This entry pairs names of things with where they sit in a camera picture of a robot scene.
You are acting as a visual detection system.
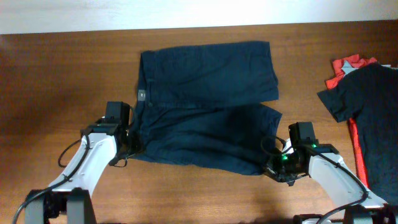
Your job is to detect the navy blue shorts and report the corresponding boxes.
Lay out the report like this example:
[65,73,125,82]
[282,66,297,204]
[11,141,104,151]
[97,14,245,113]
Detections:
[132,41,282,175]

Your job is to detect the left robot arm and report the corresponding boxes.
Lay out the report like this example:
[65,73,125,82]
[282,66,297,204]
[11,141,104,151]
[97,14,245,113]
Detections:
[12,101,142,223]

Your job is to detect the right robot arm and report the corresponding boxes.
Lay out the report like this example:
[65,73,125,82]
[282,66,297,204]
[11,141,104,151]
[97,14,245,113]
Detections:
[264,122,397,224]

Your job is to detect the dark navy t-shirt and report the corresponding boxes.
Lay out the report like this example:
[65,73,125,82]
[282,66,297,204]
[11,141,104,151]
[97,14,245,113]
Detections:
[318,63,397,205]

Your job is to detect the red garment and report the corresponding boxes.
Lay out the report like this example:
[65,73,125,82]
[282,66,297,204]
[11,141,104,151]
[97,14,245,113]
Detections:
[325,54,377,187]

